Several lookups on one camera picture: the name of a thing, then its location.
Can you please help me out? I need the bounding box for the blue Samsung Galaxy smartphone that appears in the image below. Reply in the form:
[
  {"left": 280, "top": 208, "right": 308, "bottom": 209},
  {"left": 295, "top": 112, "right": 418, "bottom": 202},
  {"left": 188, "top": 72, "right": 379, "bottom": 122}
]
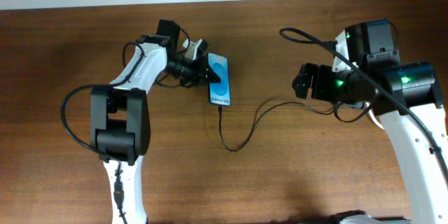
[{"left": 208, "top": 52, "right": 231, "bottom": 106}]

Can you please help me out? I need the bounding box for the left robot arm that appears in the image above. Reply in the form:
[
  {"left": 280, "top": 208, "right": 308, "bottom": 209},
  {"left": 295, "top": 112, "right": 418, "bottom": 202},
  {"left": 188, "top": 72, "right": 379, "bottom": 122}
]
[{"left": 90, "top": 20, "right": 220, "bottom": 223}]

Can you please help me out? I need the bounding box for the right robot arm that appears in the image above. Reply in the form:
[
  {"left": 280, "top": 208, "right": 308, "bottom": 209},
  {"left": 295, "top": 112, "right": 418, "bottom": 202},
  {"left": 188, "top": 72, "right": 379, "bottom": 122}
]
[{"left": 292, "top": 19, "right": 447, "bottom": 223}]

